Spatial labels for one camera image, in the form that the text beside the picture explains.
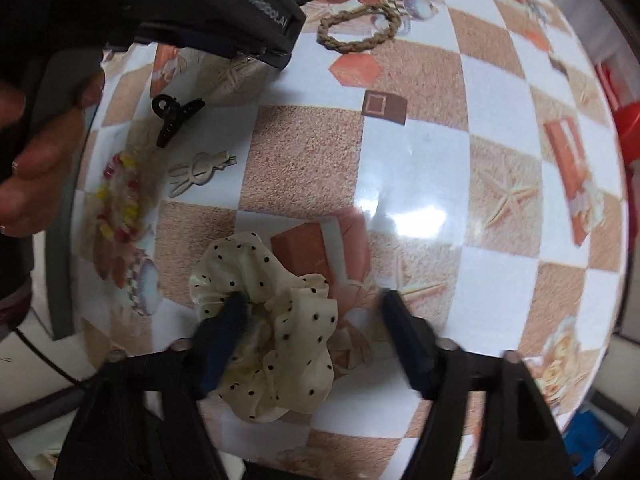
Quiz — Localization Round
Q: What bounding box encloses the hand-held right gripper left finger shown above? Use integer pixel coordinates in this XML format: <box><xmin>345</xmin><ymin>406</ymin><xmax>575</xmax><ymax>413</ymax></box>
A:
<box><xmin>52</xmin><ymin>291</ymin><xmax>249</xmax><ymax>480</ymax></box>

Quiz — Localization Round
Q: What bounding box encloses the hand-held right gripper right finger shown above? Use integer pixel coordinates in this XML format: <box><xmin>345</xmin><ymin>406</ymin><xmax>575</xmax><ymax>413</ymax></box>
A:
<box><xmin>380</xmin><ymin>289</ymin><xmax>576</xmax><ymax>480</ymax></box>

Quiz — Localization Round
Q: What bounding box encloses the cream polka dot scrunchie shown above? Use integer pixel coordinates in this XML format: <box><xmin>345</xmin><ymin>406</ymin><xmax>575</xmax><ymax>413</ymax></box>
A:
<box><xmin>189</xmin><ymin>231</ymin><xmax>340</xmax><ymax>423</ymax></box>

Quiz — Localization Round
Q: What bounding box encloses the person's left hand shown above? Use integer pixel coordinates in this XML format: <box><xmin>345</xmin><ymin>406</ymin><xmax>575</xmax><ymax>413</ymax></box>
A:
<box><xmin>0</xmin><ymin>71</ymin><xmax>107</xmax><ymax>239</ymax></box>

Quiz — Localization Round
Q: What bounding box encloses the black hair claw clip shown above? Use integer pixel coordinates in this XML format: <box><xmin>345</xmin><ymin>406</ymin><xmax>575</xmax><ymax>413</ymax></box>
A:
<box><xmin>151</xmin><ymin>95</ymin><xmax>206</xmax><ymax>149</ymax></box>

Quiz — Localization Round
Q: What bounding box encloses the beige bunny hair clip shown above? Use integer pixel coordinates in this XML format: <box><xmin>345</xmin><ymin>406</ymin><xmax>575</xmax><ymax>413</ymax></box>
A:
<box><xmin>167</xmin><ymin>150</ymin><xmax>238</xmax><ymax>200</ymax></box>

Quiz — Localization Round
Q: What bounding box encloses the blue object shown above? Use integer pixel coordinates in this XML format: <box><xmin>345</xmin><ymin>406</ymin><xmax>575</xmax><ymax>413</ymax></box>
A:
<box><xmin>562</xmin><ymin>407</ymin><xmax>631</xmax><ymax>471</ymax></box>

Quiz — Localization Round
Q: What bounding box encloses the red plastic container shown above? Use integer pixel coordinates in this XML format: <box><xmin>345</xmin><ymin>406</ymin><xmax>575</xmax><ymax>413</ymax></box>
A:
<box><xmin>597</xmin><ymin>62</ymin><xmax>640</xmax><ymax>161</ymax></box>

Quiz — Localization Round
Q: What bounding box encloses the braided rope bracelet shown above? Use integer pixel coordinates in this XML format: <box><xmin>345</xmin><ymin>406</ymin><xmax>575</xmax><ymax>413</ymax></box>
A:
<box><xmin>316</xmin><ymin>2</ymin><xmax>403</xmax><ymax>55</ymax></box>

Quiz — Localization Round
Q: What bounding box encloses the red yellow beaded bracelet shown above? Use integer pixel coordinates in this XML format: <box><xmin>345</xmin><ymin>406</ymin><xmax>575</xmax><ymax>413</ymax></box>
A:
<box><xmin>95</xmin><ymin>152</ymin><xmax>146</xmax><ymax>246</ymax></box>

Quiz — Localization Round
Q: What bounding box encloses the black cable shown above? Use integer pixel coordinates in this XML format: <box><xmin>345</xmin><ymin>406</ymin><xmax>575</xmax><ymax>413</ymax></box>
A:
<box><xmin>9</xmin><ymin>327</ymin><xmax>98</xmax><ymax>391</ymax></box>

